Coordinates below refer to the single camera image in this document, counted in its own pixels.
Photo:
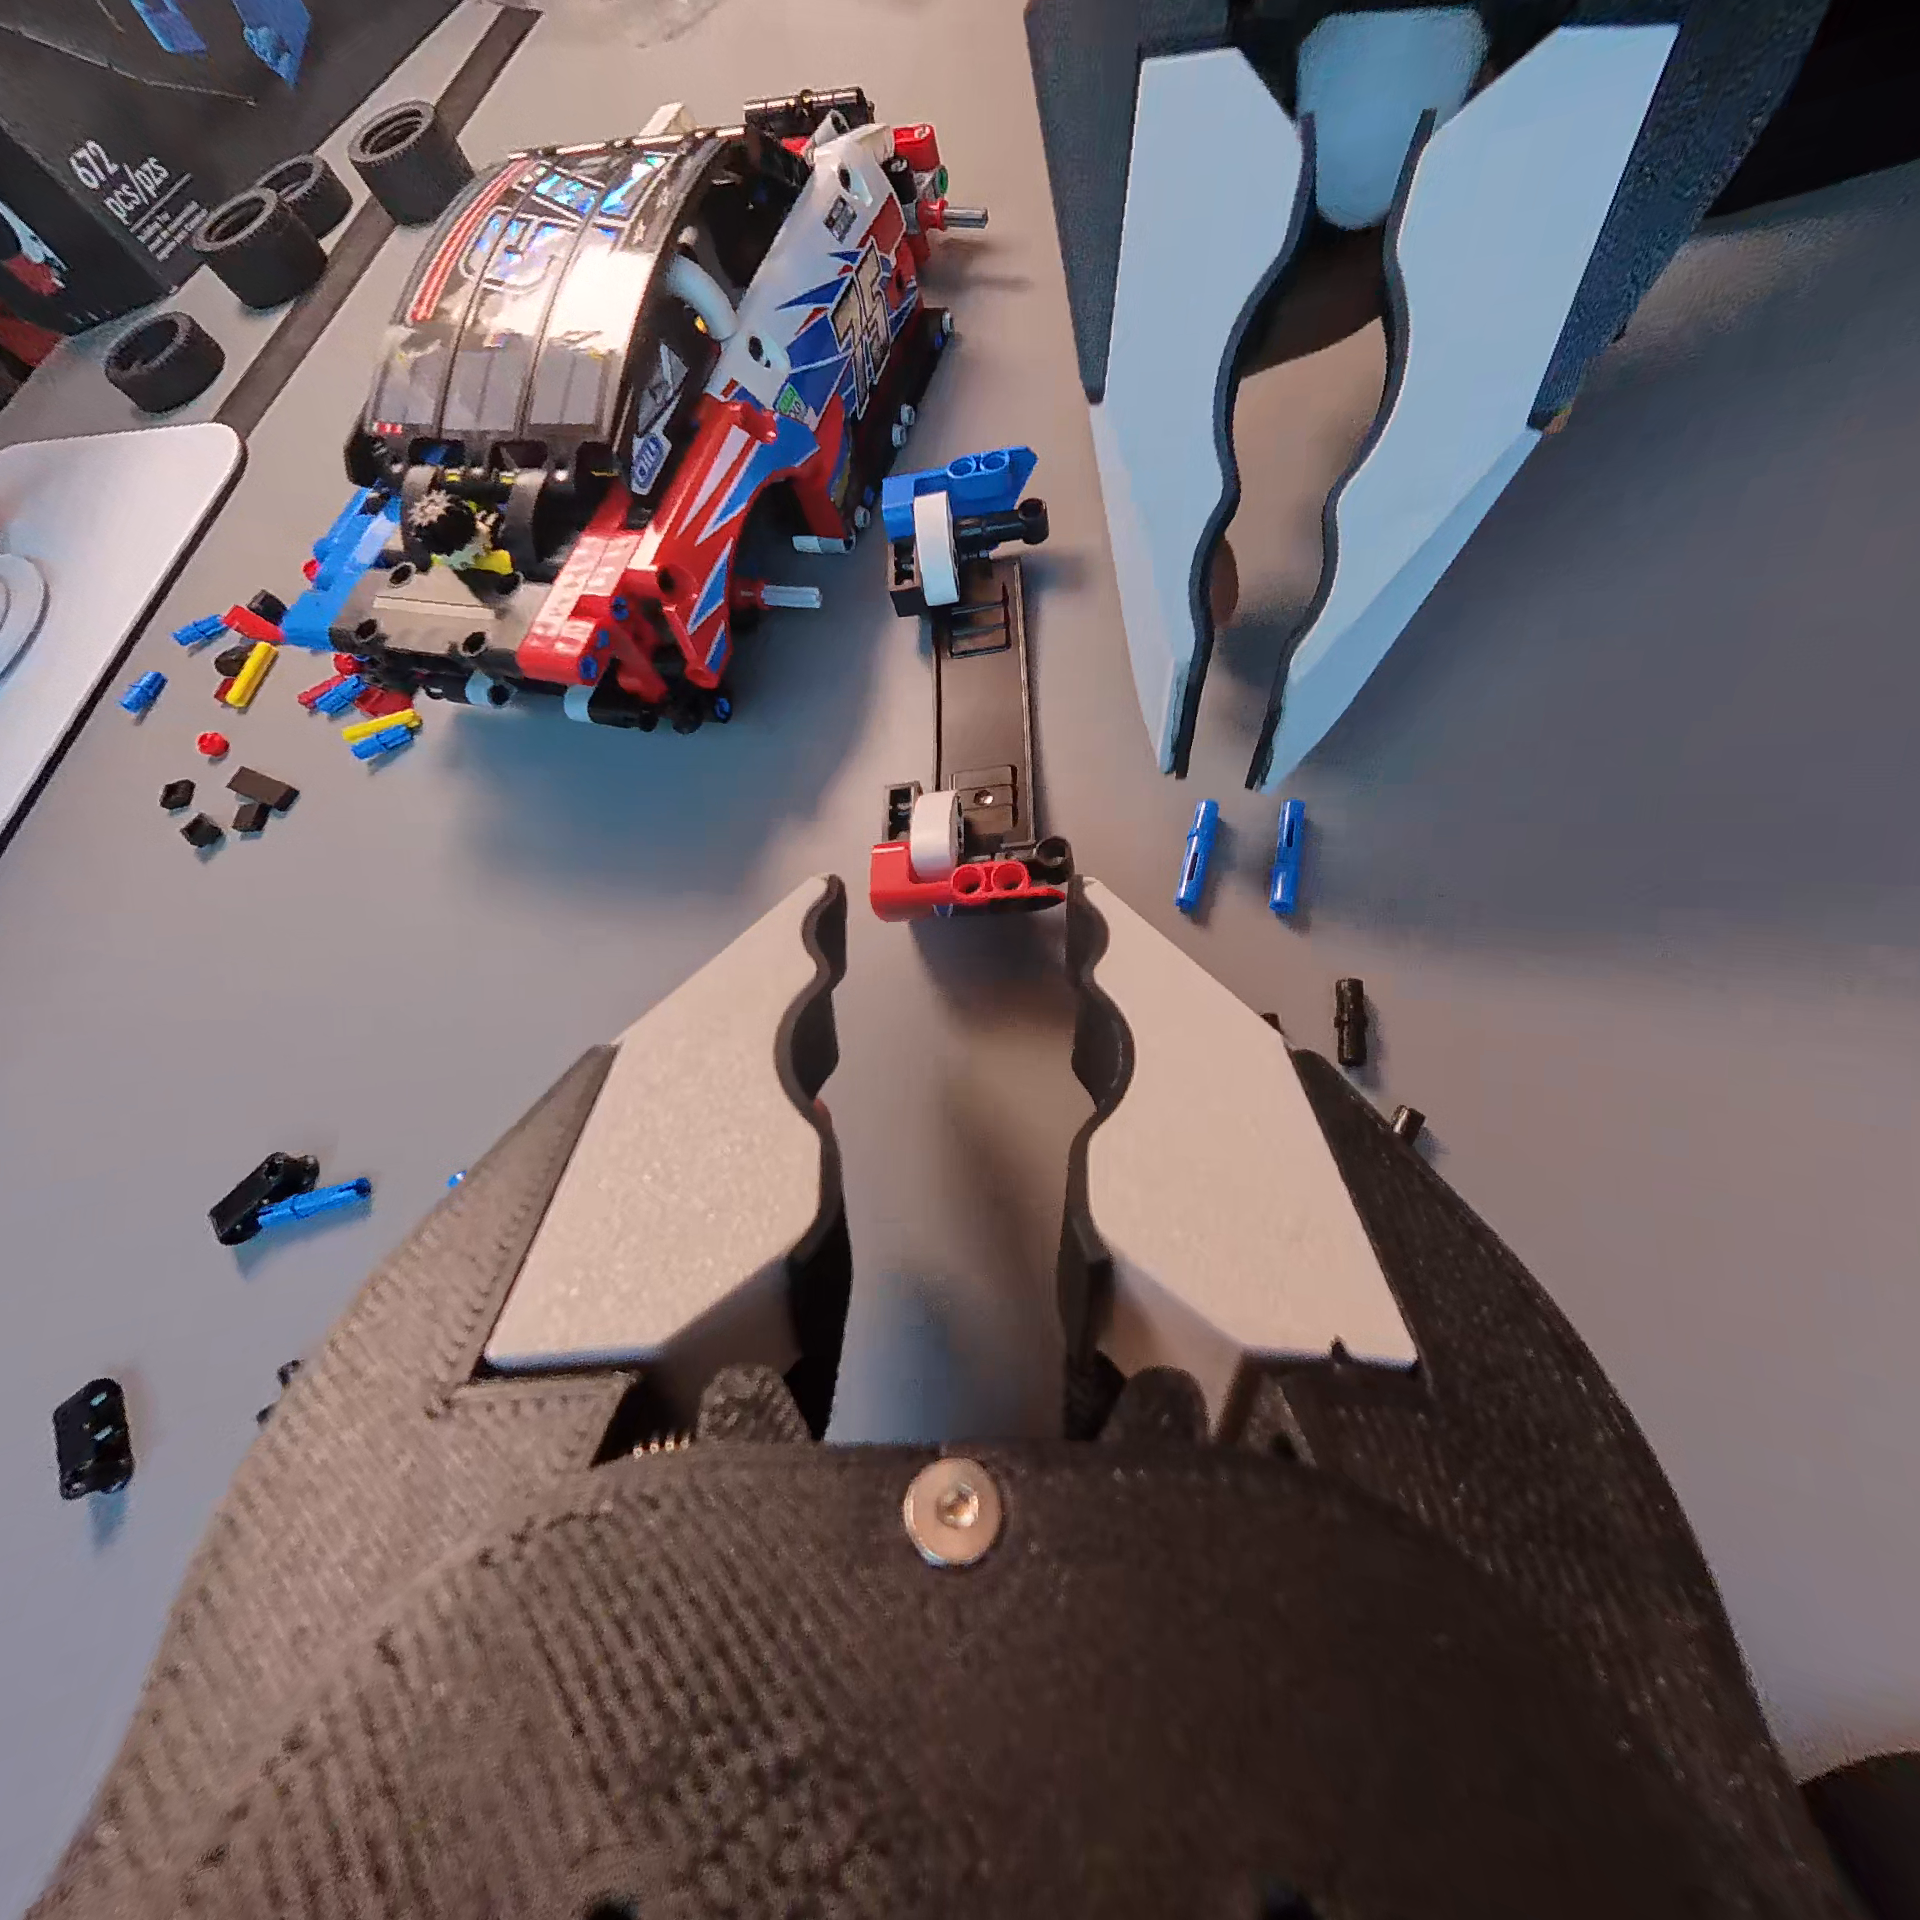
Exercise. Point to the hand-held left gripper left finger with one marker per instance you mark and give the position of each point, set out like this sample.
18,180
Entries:
660,1200

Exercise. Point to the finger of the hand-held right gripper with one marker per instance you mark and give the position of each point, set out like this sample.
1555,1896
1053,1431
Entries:
1178,346
1484,346

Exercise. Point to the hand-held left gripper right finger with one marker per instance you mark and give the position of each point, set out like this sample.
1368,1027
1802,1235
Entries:
1229,1200

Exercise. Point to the black curved lego bumper assembly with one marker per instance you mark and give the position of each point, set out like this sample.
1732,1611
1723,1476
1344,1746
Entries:
982,704

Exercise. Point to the lego race car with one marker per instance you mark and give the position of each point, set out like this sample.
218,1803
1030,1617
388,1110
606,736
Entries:
720,495

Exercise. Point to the black lego connector piece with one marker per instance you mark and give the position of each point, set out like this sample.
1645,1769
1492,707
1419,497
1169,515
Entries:
254,1200

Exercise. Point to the black two-hole lego piece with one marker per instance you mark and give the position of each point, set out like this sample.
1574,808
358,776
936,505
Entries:
91,1435

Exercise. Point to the pile of small colourful lego pieces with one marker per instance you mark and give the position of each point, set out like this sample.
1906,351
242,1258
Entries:
246,675

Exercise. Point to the black lego tire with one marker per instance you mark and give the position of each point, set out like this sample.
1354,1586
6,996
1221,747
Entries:
310,188
408,162
258,251
165,364

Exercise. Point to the black lego set box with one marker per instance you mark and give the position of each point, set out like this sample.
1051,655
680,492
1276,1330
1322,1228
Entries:
118,194

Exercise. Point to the dark cloth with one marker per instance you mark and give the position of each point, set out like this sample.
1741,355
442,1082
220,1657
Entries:
1875,1844

